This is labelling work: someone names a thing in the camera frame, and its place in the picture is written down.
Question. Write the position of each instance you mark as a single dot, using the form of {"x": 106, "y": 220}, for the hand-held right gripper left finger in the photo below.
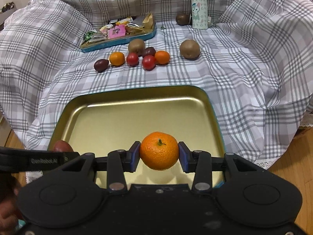
{"x": 134, "y": 157}

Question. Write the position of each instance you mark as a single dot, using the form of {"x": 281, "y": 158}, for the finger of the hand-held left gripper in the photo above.
{"x": 71, "y": 155}

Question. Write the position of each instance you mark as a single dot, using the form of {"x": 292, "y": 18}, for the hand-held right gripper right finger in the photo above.
{"x": 184, "y": 159}

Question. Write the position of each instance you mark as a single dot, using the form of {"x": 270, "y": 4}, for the dark red passion fruit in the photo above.
{"x": 62, "y": 146}
{"x": 149, "y": 51}
{"x": 101, "y": 65}

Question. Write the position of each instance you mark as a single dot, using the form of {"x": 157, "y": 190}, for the large mandarin orange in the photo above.
{"x": 159, "y": 154}

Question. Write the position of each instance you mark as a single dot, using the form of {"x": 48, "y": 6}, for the gold metal tray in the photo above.
{"x": 122, "y": 117}

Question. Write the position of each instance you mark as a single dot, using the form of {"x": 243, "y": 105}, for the red cherry tomato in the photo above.
{"x": 149, "y": 62}
{"x": 132, "y": 59}

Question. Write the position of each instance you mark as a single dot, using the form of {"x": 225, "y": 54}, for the person's left hand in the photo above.
{"x": 7, "y": 200}

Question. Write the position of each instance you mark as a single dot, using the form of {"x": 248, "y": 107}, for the white lace cloth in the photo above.
{"x": 276, "y": 162}

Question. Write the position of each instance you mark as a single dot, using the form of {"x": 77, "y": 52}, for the small orange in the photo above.
{"x": 162, "y": 57}
{"x": 117, "y": 58}

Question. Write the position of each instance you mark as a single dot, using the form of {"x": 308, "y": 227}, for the grey plaid blanket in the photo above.
{"x": 244, "y": 78}

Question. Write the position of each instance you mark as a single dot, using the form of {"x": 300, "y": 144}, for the brown kiwi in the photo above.
{"x": 190, "y": 49}
{"x": 183, "y": 19}
{"x": 136, "y": 45}

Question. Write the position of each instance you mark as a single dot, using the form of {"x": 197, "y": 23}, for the teal tin tray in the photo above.
{"x": 117, "y": 44}

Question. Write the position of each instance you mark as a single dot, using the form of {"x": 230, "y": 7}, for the pile of snack packets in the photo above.
{"x": 97, "y": 37}

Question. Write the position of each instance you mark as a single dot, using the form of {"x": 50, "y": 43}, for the pink snack wrapper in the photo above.
{"x": 117, "y": 31}

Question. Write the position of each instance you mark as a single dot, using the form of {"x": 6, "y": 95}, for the cartoon print water bottle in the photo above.
{"x": 200, "y": 7}

